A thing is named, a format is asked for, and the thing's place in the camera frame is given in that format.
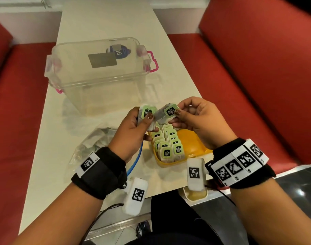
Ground tea bag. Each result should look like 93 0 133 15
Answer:
153 102 182 125

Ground person's left hand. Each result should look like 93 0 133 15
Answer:
108 107 160 164

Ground yellow tray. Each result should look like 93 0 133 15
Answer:
148 129 213 167

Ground red bench seat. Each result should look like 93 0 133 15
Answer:
0 15 56 245
167 0 311 175

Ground person's right forearm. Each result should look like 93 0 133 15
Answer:
229 178 311 245

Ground person's black trousers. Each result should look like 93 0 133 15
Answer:
124 190 224 245

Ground rows of green-tagged tea bags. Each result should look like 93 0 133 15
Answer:
150 122 186 163

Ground clear zip bag blue seal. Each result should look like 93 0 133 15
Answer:
68 126 143 176

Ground black right camera cable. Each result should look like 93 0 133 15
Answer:
204 185 236 206

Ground person's right hand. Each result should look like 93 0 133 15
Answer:
168 97 237 150

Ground person's left forearm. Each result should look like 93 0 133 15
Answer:
12 182 104 245

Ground black right wristband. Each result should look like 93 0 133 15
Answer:
205 137 277 190

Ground black and white shoe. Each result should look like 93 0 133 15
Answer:
136 220 151 239

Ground black left wristband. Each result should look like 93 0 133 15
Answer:
71 146 128 201

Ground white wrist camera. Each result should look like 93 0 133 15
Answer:
122 177 149 216
186 158 206 192

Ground clear storage box pink handles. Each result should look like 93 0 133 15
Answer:
44 37 159 116

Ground black wristband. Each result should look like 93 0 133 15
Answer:
71 146 128 201
205 137 277 190

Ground yellow lid under table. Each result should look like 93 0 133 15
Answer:
180 187 209 202

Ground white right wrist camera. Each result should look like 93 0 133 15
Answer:
186 158 206 192

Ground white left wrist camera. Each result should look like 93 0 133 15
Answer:
122 177 149 216

